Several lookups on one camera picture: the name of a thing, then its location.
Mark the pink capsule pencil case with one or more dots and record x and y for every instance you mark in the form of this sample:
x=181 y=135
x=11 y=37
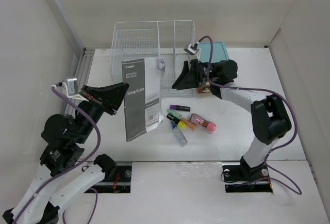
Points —
x=207 y=125

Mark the white wire desk organizer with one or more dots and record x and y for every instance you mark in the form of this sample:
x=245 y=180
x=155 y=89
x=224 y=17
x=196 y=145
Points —
x=144 y=39

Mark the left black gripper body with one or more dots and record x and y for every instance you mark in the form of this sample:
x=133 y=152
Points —
x=95 y=110

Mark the teal wooden drawer box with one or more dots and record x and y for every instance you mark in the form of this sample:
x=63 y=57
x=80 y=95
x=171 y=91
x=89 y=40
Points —
x=219 y=54

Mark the clear blue-cap bottle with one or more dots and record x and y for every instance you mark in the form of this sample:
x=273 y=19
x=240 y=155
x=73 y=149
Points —
x=178 y=134

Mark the grey setup guide booklet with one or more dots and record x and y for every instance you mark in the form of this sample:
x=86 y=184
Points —
x=133 y=73

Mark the green highlighter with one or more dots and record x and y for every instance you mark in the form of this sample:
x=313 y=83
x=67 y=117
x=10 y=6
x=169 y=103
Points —
x=174 y=113

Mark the purple highlighter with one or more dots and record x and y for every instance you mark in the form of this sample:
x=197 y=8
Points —
x=180 y=108

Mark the aluminium rail frame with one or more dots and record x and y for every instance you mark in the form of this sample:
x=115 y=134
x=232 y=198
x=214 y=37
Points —
x=80 y=69

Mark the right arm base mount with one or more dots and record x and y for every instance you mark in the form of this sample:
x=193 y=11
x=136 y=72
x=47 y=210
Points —
x=237 y=181

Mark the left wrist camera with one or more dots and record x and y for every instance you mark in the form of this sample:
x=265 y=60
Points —
x=70 y=87

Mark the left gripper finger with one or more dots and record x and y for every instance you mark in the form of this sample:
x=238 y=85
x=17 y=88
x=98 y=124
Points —
x=116 y=99
x=108 y=95

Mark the yellow highlighter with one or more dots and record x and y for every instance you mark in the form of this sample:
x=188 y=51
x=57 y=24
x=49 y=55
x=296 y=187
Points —
x=177 y=121

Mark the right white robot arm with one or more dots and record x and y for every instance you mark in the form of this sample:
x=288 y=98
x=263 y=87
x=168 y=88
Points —
x=270 y=120

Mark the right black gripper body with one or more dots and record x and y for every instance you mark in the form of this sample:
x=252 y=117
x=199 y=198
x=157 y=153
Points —
x=202 y=72

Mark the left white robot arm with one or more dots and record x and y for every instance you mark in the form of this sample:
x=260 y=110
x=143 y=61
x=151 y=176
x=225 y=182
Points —
x=71 y=140

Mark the orange highlighter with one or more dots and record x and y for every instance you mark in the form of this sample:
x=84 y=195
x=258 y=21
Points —
x=188 y=123

